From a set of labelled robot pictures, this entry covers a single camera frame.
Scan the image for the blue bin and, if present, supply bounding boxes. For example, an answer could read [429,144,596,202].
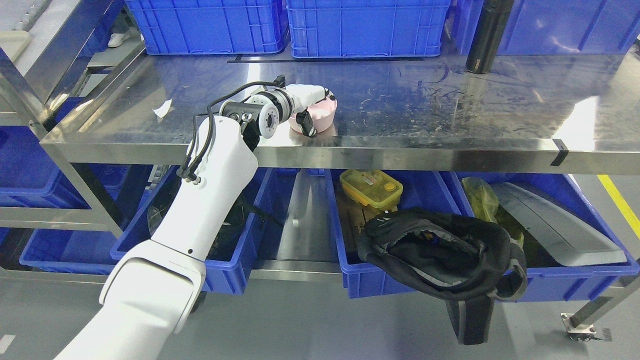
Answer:
[325,169,473,299]
[455,171,639,302]
[110,167,282,296]

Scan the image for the white paper scrap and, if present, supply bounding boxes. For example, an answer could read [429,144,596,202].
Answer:
[151,98,173,119]

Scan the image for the blue bin lower middle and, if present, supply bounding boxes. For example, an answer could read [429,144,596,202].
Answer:
[325,169,473,299]

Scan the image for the black thermos bottle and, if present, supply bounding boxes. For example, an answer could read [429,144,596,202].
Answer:
[465,0,515,75]

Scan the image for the yellow green plastic bag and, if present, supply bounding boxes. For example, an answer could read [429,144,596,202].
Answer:
[461,177,525,248]

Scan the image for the blue crate top left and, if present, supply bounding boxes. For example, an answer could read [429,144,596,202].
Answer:
[125,0,288,55]

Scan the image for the grey plastic panel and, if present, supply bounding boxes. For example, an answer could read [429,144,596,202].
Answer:
[491,182,627,267]

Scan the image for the blue crate top middle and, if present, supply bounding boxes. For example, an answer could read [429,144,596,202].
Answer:
[286,0,451,59]

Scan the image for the pink ikea bowl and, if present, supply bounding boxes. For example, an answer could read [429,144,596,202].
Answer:
[288,91,338,138]

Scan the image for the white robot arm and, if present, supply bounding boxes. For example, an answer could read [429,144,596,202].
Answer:
[56,76,326,360]

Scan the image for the yellow lunch box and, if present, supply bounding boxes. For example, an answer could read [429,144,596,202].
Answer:
[339,169,403,211]

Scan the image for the blue crate top right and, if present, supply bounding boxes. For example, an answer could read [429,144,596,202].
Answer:
[452,0,640,56]

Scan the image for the black backpack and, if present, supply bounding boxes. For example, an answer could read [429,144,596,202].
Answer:
[355,207,528,346]

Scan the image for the blue bin lower right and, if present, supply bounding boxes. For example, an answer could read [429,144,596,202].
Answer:
[455,171,639,302]

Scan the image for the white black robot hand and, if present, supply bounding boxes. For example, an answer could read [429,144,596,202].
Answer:
[285,84,330,124]

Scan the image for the blue bin lower left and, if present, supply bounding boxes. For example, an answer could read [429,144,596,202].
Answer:
[110,167,282,296]

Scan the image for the stainless steel shelf rack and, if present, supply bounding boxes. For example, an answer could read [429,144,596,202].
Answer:
[39,47,640,341]

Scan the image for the blue crate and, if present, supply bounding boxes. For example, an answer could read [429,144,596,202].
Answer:
[452,0,640,56]
[125,0,288,55]
[286,0,451,59]

